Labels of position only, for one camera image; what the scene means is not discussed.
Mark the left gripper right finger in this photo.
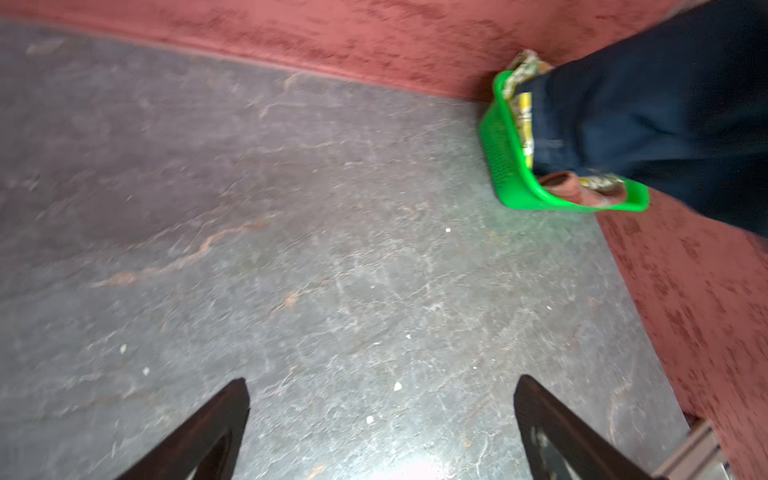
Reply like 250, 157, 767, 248
514, 375, 650, 479

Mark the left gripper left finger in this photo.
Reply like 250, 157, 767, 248
120, 378, 250, 480

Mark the green plastic basket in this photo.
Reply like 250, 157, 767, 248
478, 70, 651, 215

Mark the reddish brown skirt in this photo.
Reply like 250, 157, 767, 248
538, 171, 628, 209

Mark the yellow floral skirt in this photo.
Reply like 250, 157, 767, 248
502, 49, 628, 193

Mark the right aluminium corner post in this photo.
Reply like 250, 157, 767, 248
652, 420, 732, 480

